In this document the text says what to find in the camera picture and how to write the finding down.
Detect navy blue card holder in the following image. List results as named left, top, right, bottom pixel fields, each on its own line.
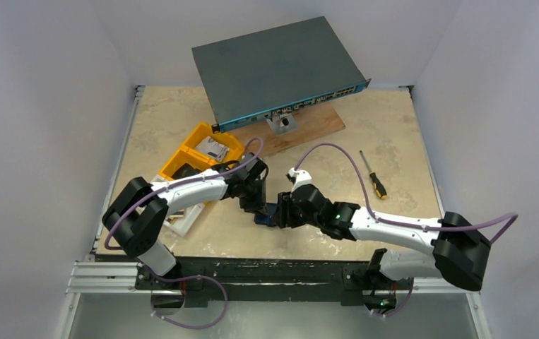
left=254, top=203, right=278, bottom=227

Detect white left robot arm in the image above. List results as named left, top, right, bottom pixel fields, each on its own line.
left=102, top=153, right=268, bottom=289

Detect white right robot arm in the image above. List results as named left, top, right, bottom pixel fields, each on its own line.
left=271, top=184, right=492, bottom=292

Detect grey cards in bin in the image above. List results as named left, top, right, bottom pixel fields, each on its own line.
left=195, top=136, right=230, bottom=162

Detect yellow plastic bin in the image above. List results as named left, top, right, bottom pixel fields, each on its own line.
left=158, top=122, right=244, bottom=181

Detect white plastic bin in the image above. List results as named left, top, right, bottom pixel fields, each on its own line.
left=159, top=182, right=206, bottom=237

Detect yellow black screwdriver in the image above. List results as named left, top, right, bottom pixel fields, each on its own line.
left=359, top=150, right=387, bottom=200

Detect wooden board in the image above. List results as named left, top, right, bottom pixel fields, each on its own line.
left=230, top=103, right=345, bottom=157

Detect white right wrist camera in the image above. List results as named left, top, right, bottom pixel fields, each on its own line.
left=286, top=167, right=312, bottom=192

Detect grey metal switch stand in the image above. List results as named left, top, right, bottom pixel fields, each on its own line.
left=267, top=113, right=299, bottom=136

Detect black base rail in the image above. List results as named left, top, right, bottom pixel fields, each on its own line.
left=135, top=256, right=412, bottom=309

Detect grey network switch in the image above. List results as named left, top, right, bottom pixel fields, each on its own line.
left=191, top=16, right=370, bottom=133

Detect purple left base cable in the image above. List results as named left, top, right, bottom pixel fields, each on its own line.
left=149, top=273, right=230, bottom=331

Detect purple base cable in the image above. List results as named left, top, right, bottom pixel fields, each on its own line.
left=149, top=273, right=230, bottom=331
left=369, top=278, right=416, bottom=319

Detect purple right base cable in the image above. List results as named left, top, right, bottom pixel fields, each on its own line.
left=369, top=278, right=416, bottom=319

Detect aluminium frame rail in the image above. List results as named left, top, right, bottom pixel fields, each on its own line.
left=66, top=262, right=137, bottom=294

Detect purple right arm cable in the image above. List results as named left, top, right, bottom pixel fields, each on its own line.
left=293, top=142, right=519, bottom=246

